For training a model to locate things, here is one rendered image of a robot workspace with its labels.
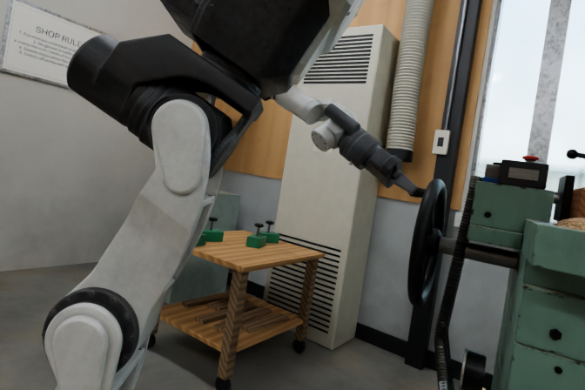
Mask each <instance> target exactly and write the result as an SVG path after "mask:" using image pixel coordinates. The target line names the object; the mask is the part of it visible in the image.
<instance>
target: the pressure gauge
mask: <svg viewBox="0 0 585 390"><path fill-rule="evenodd" d="M486 360H487V356H486V355H485V354H484V353H480V352H476V351H474V350H471V349H468V348H467V347H466V348H465V352H464V357H463V362H462V368H461V378H460V384H459V390H486V389H485V388H483V387H482V386H483V380H484V373H485V367H486Z"/></svg>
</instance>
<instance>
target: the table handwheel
mask: <svg viewBox="0 0 585 390"><path fill-rule="evenodd" d="M446 201H447V193H446V186H445V184H444V182H443V181H442V180H441V179H438V178H436V179H433V180H432V181H431V182H430V183H429V184H428V186H427V188H426V190H425V192H424V195H423V197H422V200H421V202H420V208H419V211H418V215H417V219H416V222H415V227H414V235H413V239H412V244H411V251H410V257H409V265H408V276H407V292H408V298H409V301H410V303H411V304H412V305H413V306H415V307H422V306H424V305H425V303H426V302H427V299H428V296H429V294H430V292H431V288H432V285H433V282H434V276H435V273H436V268H437V265H438V260H439V256H440V253H444V254H448V255H452V256H453V254H454V248H456V247H455V245H456V244H455V242H457V241H456V239H449V238H444V237H442V235H443V229H444V222H445V214H446ZM466 248H467V249H466V250H465V251H466V252H465V256H464V259H471V260H475V261H479V262H483V263H487V264H491V265H495V266H502V267H506V268H510V269H516V267H517V261H518V252H513V251H509V250H504V249H500V248H495V247H491V246H486V245H479V244H475V243H470V242H467V247H466Z"/></svg>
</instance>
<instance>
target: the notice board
mask: <svg viewBox="0 0 585 390"><path fill-rule="evenodd" d="M99 35H109V34H106V33H104V32H102V31H100V30H96V29H93V28H91V27H89V26H87V25H84V24H81V23H79V22H76V21H74V20H71V19H69V18H67V17H63V16H61V15H58V14H57V13H54V12H52V11H49V10H46V9H44V8H41V7H39V6H36V5H35V4H32V3H28V2H26V1H24V0H9V2H8V8H7V13H6V18H5V24H4V29H3V39H2V44H1V50H0V71H3V72H7V73H10V74H14V75H17V76H20V77H27V78H30V79H34V80H37V81H40V82H44V83H47V84H54V85H57V86H61V87H64V88H67V89H71V88H70V87H69V86H68V84H67V79H66V72H67V68H68V65H69V62H70V60H71V58H72V57H73V55H74V53H75V52H76V51H77V49H78V48H79V47H80V46H81V45H82V44H84V43H85V42H86V41H87V40H89V39H91V38H93V37H96V36H99Z"/></svg>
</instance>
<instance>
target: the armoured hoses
mask: <svg viewBox="0 0 585 390"><path fill-rule="evenodd" d="M482 180H483V178H482V177H478V176H471V178H470V181H469V185H468V186H469V187H468V189H469V190H468V193H467V198H466V202H465V203H466V204H464V206H465V207H464V210H463V213H462V215H463V216H461V217H462V219H461V224H460V228H459V229H460V230H459V231H458V232H459V233H458V236H457V239H456V241H457V242H455V244H456V245H455V247H456V248H454V254H453V257H452V260H451V261H452V263H451V266H450V269H449V271H450V272H448V273H449V274H448V278H447V283H446V286H445V288H446V289H445V290H444V291H445V292H444V295H443V299H442V300H443V301H441V303H442V304H441V305H440V306H441V308H440V313H439V316H438V319H437V321H438V322H437V323H436V324H437V325H436V328H435V332H434V333H435V335H434V351H435V362H436V370H437V379H438V390H454V381H453V372H452V363H451V355H450V345H449V338H448V330H449V329H448V328H449V325H450V323H449V322H450V321H451V320H450V319H451V316H452V313H453V312H452V311H453V308H454V302H455V299H456V296H457V295H456V293H457V291H458V287H459V286H458V285H459V282H460V279H461V273H462V267H463V265H464V263H463V262H464V261H465V260H464V256H465V252H466V251H465V250H466V249H467V248H466V247H467V242H469V240H468V239H467V232H468V226H469V225H470V218H471V212H472V207H473V201H474V190H475V185H476V182H477V181H482Z"/></svg>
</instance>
